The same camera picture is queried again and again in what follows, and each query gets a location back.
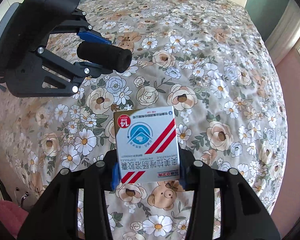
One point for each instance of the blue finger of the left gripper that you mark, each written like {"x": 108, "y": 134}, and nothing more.
{"x": 53, "y": 76}
{"x": 77, "y": 23}

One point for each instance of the cream curtain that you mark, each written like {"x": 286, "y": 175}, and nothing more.
{"x": 286, "y": 35}

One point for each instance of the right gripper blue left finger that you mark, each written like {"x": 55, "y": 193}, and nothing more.
{"x": 55, "y": 215}

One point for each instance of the black foam cylinder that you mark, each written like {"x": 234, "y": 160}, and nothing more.
{"x": 106, "y": 55}

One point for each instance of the white medicine box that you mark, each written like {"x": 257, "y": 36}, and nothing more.
{"x": 147, "y": 145}

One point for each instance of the floral bed quilt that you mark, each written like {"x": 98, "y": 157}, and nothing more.
{"x": 207, "y": 60}

